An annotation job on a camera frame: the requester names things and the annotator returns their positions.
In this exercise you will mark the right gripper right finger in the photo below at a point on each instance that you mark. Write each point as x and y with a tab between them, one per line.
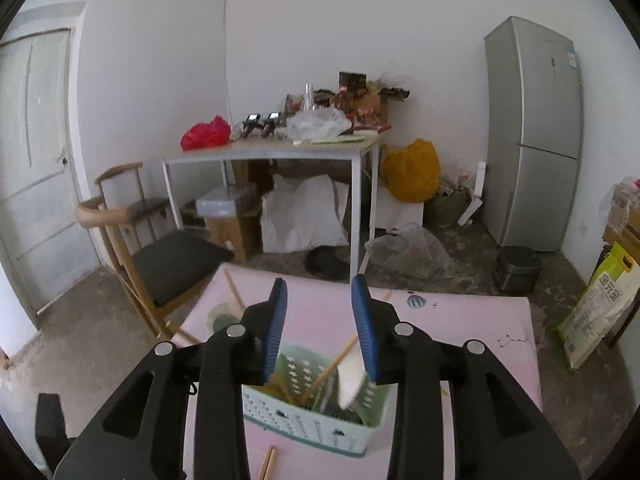
499	433

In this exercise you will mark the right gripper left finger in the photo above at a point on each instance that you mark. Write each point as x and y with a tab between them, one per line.
139	431

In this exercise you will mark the beige plastic spoon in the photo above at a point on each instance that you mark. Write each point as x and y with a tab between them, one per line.
351	375

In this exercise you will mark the white plastic rice spoon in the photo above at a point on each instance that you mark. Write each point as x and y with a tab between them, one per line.
222	316

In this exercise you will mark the grey metal ladle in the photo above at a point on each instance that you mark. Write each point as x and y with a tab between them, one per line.
324	395

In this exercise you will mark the mint green utensil holder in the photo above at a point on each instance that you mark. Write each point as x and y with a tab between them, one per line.
318	421

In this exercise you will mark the wooden chair black seat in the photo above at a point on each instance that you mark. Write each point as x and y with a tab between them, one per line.
159	277

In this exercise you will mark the pink patterned tablecloth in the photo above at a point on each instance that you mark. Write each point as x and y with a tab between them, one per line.
320	319

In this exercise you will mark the white door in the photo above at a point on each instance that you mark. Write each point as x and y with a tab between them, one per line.
48	251

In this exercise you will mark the rice bag white yellow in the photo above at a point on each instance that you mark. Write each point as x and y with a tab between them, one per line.
608	295

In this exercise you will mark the white sack under table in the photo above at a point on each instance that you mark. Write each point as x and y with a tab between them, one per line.
302	214

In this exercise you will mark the yellow plastic bag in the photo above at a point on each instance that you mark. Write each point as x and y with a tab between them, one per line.
412	173

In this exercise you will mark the cardboard box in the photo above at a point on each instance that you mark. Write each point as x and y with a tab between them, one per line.
622	225

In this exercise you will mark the white side table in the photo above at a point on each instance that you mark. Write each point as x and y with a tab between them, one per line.
274	149

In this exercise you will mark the red plastic bag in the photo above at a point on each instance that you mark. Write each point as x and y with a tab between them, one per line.
206	135

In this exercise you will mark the silver refrigerator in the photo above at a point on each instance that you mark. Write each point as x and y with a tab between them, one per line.
535	134

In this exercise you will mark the clear plastic bag on table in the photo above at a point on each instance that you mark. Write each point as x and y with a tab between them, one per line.
320	124

